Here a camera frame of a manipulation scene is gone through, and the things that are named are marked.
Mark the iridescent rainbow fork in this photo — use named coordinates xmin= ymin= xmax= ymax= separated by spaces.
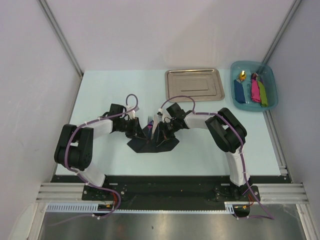
xmin=147 ymin=116 xmax=154 ymax=141

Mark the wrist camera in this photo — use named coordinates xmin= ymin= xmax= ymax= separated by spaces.
xmin=156 ymin=108 xmax=167 ymax=122
xmin=126 ymin=105 xmax=139 ymax=120

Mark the green rolled napkin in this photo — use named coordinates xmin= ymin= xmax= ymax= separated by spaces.
xmin=257 ymin=80 xmax=269 ymax=107

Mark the teal plastic bin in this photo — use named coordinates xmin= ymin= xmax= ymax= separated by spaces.
xmin=230 ymin=60 xmax=278 ymax=112

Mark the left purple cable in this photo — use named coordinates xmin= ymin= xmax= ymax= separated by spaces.
xmin=64 ymin=93 xmax=140 ymax=201

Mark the purple cable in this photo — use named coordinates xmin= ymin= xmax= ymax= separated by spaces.
xmin=64 ymin=93 xmax=140 ymax=201
xmin=159 ymin=96 xmax=275 ymax=220

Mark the blue rolled napkin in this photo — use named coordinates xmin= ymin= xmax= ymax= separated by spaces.
xmin=234 ymin=79 xmax=246 ymax=104

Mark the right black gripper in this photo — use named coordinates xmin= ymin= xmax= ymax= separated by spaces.
xmin=156 ymin=118 xmax=180 ymax=147

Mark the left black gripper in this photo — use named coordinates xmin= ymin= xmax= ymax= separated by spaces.
xmin=118 ymin=116 xmax=147 ymax=140

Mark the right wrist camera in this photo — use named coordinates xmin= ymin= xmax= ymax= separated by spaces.
xmin=156 ymin=108 xmax=167 ymax=122

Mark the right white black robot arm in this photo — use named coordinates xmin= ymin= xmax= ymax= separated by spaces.
xmin=154 ymin=103 xmax=251 ymax=201

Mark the yellow utensil in bin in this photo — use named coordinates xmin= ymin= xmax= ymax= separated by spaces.
xmin=238 ymin=70 xmax=247 ymax=82

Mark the black paper napkin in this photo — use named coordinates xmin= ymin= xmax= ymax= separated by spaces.
xmin=127 ymin=127 xmax=180 ymax=154

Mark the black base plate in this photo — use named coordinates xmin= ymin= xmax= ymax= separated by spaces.
xmin=51 ymin=174 xmax=292 ymax=211

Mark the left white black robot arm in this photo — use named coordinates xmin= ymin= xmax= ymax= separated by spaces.
xmin=54 ymin=103 xmax=147 ymax=200

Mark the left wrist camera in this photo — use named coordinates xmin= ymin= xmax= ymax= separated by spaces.
xmin=126 ymin=105 xmax=139 ymax=120

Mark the silver table knife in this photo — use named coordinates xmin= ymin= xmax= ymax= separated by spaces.
xmin=151 ymin=114 xmax=158 ymax=140

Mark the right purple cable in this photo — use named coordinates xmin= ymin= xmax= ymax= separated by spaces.
xmin=159 ymin=96 xmax=275 ymax=220

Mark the stainless steel tray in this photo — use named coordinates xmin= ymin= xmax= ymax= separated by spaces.
xmin=164 ymin=68 xmax=225 ymax=103

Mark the pink rolled napkin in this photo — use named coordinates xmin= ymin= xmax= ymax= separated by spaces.
xmin=251 ymin=79 xmax=261 ymax=103

